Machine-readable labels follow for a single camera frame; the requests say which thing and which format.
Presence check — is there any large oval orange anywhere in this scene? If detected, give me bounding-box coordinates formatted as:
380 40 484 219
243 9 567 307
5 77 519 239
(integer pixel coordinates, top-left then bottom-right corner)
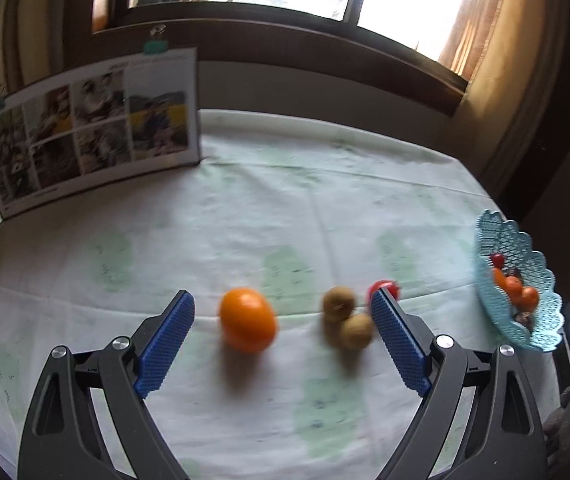
518 286 540 312

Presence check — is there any blue plastic lace basket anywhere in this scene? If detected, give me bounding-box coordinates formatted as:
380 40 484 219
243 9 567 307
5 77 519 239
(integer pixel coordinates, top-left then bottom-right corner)
474 208 564 356

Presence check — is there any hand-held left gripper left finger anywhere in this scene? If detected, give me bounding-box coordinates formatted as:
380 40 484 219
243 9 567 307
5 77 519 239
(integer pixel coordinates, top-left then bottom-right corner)
17 289 197 480

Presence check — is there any photo collage board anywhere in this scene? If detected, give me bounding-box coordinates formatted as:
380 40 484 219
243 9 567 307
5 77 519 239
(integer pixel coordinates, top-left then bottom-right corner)
0 47 204 220

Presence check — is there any person's right hand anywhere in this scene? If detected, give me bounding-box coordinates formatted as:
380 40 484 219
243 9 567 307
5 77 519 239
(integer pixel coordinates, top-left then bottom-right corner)
542 387 570 463

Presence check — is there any white green printed tablecloth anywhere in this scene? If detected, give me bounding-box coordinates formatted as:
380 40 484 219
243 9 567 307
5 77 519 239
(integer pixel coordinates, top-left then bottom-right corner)
0 109 563 480

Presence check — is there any small red cherry tomato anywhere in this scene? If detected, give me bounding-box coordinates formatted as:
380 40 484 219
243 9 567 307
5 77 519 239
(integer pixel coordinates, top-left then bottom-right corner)
367 280 402 306

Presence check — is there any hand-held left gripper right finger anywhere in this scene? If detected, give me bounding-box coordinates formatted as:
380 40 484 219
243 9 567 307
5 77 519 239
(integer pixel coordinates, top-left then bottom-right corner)
369 290 548 480

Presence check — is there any beige curtain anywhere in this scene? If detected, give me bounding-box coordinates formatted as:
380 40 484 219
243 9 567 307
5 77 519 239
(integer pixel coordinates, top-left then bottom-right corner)
438 0 570 201
0 0 96 128

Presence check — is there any brown kiwi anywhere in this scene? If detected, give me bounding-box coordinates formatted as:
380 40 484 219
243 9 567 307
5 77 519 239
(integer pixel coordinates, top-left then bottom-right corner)
340 312 375 349
321 286 358 322

